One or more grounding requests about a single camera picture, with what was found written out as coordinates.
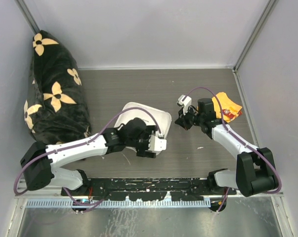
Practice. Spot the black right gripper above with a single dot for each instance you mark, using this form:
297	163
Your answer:
182	120

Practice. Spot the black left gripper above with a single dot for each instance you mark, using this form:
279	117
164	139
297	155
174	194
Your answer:
143	151

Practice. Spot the grey medicine kit case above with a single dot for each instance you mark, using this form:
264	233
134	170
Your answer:
136	117

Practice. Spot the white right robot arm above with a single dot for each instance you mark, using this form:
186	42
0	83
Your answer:
255	168

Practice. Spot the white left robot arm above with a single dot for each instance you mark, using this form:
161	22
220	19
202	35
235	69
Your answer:
42	164

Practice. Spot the yellow cartoon cloth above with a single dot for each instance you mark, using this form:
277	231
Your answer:
230	109

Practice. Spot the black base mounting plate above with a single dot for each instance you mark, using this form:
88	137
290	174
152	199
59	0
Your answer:
147	189

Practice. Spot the black floral plush blanket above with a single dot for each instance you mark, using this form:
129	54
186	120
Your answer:
55	110

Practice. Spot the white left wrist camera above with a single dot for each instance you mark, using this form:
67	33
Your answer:
157	142

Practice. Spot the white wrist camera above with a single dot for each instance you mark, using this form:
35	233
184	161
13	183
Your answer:
157	142
184	102

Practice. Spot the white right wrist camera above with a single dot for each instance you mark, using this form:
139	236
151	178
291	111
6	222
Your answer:
184	102

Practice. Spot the white slotted cable duct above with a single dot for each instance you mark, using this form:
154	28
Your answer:
166	203

